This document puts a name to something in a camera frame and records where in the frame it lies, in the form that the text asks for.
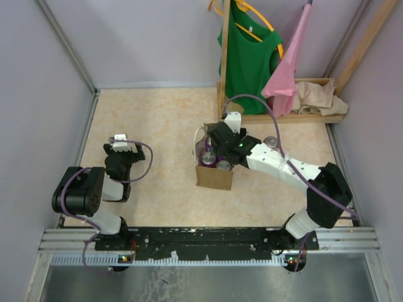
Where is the leaning wooden beam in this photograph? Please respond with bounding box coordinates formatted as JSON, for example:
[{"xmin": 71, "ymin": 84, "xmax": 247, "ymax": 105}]
[{"xmin": 334, "ymin": 0, "xmax": 399, "ymax": 96}]

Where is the yellow clothes hanger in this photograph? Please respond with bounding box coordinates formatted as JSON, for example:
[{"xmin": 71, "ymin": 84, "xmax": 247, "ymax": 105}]
[{"xmin": 207, "ymin": 0, "xmax": 275, "ymax": 42}]

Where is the burlap canvas bag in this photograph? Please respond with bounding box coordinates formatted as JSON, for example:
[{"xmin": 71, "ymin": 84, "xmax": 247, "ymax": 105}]
[{"xmin": 192, "ymin": 123, "xmax": 234, "ymax": 191}]

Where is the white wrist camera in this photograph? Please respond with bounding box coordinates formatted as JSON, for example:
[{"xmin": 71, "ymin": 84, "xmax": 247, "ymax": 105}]
[
  {"xmin": 109, "ymin": 133, "xmax": 133, "ymax": 152},
  {"xmin": 222, "ymin": 111, "xmax": 242, "ymax": 133}
]

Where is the purple cable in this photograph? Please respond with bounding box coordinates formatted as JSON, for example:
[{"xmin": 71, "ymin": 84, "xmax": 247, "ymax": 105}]
[
  {"xmin": 60, "ymin": 141, "xmax": 154, "ymax": 276},
  {"xmin": 222, "ymin": 94, "xmax": 360, "ymax": 273}
]

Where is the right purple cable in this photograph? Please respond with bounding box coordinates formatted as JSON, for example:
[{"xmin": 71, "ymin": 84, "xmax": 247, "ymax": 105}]
[{"xmin": 222, "ymin": 94, "xmax": 360, "ymax": 273}]

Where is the red soda can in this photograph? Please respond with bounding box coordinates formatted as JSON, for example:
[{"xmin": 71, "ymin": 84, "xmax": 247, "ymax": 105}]
[{"xmin": 263, "ymin": 136, "xmax": 278, "ymax": 149}]

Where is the green t-shirt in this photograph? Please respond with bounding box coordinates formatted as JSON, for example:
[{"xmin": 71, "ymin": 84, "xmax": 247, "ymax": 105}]
[{"xmin": 225, "ymin": 1, "xmax": 283, "ymax": 115}]

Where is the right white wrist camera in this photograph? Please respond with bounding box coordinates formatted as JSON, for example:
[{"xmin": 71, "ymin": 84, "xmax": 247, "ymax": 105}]
[{"xmin": 222, "ymin": 111, "xmax": 242, "ymax": 133}]

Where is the beige crumpled cloth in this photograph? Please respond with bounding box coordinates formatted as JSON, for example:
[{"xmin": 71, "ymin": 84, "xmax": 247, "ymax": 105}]
[{"xmin": 292, "ymin": 79, "xmax": 349, "ymax": 116}]

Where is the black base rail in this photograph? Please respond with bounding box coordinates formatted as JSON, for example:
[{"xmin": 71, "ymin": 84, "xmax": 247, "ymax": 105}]
[{"xmin": 94, "ymin": 227, "xmax": 319, "ymax": 261}]

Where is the pink t-shirt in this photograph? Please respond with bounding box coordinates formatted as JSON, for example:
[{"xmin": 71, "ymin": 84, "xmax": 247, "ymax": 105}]
[{"xmin": 261, "ymin": 1, "xmax": 312, "ymax": 118}]

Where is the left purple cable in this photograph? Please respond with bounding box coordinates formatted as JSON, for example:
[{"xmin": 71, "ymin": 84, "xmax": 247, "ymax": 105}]
[{"xmin": 60, "ymin": 141, "xmax": 154, "ymax": 276}]

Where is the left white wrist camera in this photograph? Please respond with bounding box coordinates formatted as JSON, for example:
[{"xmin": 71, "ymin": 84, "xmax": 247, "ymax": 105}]
[{"xmin": 109, "ymin": 133, "xmax": 133, "ymax": 152}]

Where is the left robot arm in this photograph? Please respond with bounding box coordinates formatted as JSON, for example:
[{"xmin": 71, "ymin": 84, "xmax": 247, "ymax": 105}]
[{"xmin": 52, "ymin": 139, "xmax": 145, "ymax": 250}]

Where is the wooden clothes rack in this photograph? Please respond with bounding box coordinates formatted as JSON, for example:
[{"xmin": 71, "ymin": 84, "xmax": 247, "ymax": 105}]
[{"xmin": 208, "ymin": 1, "xmax": 348, "ymax": 123}]

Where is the silver top can front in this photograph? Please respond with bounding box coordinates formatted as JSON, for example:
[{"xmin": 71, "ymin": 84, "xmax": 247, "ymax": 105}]
[{"xmin": 215, "ymin": 160, "xmax": 232, "ymax": 171}]

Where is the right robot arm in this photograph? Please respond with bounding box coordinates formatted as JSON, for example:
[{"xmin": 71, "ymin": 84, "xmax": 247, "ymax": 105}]
[{"xmin": 207, "ymin": 121, "xmax": 352, "ymax": 250}]

